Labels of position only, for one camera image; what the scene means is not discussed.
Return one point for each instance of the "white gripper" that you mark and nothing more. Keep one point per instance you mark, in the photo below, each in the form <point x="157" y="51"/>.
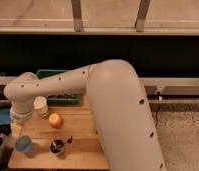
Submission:
<point x="17" y="122"/>

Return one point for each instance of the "blue plastic cup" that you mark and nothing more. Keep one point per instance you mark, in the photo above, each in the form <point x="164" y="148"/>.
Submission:
<point x="24" y="144"/>

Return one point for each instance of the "white paper cup stack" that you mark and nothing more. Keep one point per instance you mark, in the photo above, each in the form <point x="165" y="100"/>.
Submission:
<point x="41" y="107"/>

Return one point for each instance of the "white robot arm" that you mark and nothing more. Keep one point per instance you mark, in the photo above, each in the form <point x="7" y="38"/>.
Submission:
<point x="116" y="98"/>

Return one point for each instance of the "green plastic tray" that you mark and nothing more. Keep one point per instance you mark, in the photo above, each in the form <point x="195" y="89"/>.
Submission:
<point x="61" y="99"/>

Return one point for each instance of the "blue box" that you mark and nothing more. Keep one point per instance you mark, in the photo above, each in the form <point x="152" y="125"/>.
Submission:
<point x="4" y="116"/>

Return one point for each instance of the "orange apple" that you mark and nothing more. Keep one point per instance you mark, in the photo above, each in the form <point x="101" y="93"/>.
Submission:
<point x="55" y="120"/>

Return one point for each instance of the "metal cup with spoon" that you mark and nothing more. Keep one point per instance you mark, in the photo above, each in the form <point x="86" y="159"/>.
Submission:
<point x="58" y="146"/>

